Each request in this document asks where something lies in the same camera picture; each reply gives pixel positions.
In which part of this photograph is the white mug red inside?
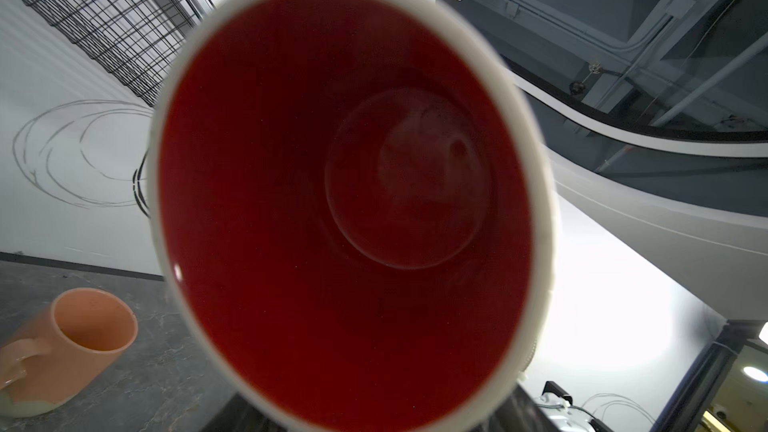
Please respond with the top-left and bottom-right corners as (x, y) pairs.
(145, 0), (557, 431)

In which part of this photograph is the peach mug grey base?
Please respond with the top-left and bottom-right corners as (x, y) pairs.
(1, 288), (138, 418)

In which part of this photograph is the black wire basket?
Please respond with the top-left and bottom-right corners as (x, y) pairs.
(21, 0), (201, 106)

